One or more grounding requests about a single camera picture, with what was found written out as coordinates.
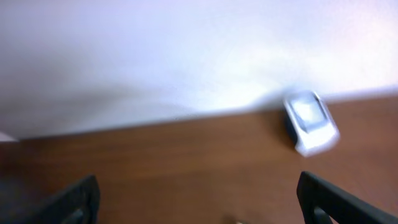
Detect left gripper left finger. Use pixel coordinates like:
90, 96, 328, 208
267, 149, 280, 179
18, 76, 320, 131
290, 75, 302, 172
18, 175, 100, 224

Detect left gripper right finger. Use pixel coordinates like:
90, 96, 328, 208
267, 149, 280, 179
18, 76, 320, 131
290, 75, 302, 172
297, 171, 397, 224

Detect white barcode scanner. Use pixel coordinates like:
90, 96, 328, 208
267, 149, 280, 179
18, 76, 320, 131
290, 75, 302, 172
283, 90, 340, 157

